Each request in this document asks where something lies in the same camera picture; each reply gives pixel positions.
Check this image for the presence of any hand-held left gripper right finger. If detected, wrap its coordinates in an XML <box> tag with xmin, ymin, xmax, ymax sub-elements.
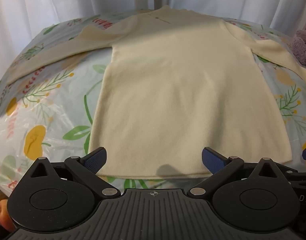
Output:
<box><xmin>189</xmin><ymin>147</ymin><xmax>284</xmax><ymax>197</ymax></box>

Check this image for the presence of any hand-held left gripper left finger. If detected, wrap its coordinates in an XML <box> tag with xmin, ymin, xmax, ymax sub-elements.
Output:
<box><xmin>27</xmin><ymin>147</ymin><xmax>120</xmax><ymax>197</ymax></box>

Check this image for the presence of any cream knit sweater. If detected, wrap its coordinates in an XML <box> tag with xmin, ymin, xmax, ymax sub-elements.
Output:
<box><xmin>5</xmin><ymin>5</ymin><xmax>306</xmax><ymax>180</ymax></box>

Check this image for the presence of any peach coloured round object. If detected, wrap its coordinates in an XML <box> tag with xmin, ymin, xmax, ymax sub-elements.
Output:
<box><xmin>0</xmin><ymin>198</ymin><xmax>16</xmax><ymax>232</ymax></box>

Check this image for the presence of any purple plush cloth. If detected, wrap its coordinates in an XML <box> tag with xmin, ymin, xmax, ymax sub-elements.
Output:
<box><xmin>290</xmin><ymin>29</ymin><xmax>306</xmax><ymax>73</ymax></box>

